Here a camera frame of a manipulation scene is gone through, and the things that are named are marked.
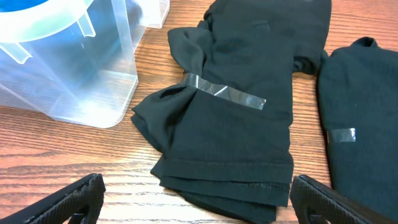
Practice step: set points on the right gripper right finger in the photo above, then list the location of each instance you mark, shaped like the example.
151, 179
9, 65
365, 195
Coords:
314, 202

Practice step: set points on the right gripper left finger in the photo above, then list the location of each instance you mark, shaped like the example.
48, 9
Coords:
77, 203

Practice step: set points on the black garment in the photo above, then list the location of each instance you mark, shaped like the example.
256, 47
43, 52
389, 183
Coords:
357, 101
223, 132

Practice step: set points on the clear plastic storage bin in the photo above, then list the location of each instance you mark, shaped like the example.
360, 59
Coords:
73, 60

